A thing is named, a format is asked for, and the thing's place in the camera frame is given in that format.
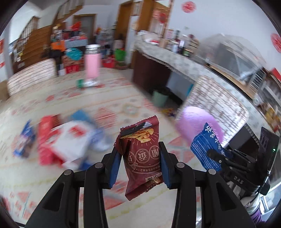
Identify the blue snack wrapper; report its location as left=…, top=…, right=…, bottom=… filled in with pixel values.
left=191, top=123, right=232, bottom=172

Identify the white red KFC box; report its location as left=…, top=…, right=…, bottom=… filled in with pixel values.
left=50, top=120, right=96, bottom=170

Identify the blue white small box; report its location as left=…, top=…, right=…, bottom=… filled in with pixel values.
left=13, top=120, right=35, bottom=158

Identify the maroon snack packet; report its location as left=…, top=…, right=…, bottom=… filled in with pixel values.
left=114, top=115, right=163, bottom=200

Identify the patterned chair near basket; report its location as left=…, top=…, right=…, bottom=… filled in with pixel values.
left=175, top=76, right=249, bottom=147

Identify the long red carton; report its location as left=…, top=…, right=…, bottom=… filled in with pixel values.
left=37, top=115, right=63, bottom=166

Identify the purple perforated waste basket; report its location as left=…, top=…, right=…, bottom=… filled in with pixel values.
left=175, top=106, right=224, bottom=146

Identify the mesh food cover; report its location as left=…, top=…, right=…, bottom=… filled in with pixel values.
left=194, top=34, right=265, bottom=85

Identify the green floor bin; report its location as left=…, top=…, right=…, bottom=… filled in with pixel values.
left=152, top=90, right=169, bottom=107

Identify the green capped small jar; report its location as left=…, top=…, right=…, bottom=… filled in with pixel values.
left=76, top=79, right=99, bottom=89

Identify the leaf pattern counter cloth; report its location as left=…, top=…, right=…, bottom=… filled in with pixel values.
left=131, top=39, right=273, bottom=137

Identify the patterned chair far side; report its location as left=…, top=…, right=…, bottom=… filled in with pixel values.
left=7, top=58, right=57, bottom=96

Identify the pink thermos bottle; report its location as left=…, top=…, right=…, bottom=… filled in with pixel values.
left=84, top=44, right=102, bottom=79

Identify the wooden staircase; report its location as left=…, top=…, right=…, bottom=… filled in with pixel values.
left=11, top=1, right=84, bottom=73

